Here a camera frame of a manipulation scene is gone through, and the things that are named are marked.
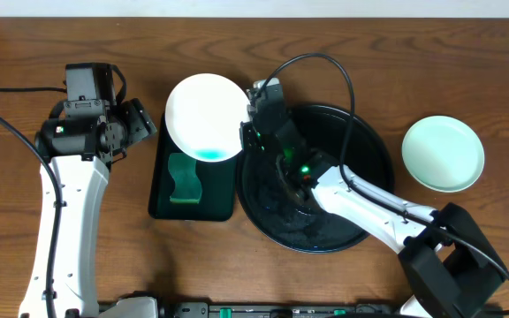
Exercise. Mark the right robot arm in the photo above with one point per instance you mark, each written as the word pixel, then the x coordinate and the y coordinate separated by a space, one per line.
pixel 318 179

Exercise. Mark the green sponge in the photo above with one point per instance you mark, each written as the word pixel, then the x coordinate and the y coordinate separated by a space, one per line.
pixel 187 186

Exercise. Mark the mint green plate front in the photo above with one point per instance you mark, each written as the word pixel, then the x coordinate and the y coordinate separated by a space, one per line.
pixel 443 154

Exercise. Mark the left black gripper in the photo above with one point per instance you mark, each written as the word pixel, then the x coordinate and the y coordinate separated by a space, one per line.
pixel 139 119

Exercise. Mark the black rectangular tray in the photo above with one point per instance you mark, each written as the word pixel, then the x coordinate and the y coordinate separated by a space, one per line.
pixel 217 181

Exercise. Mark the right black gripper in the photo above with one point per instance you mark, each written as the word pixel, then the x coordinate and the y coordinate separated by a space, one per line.
pixel 249 140

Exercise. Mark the white pink plate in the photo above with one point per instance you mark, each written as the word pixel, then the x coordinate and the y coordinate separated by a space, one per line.
pixel 203 115

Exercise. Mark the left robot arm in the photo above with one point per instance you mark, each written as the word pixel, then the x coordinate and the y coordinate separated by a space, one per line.
pixel 77 153

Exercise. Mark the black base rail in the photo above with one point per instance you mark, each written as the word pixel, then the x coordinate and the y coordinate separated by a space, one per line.
pixel 146 307

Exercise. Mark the black round tray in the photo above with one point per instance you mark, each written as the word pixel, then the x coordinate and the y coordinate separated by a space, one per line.
pixel 299 227

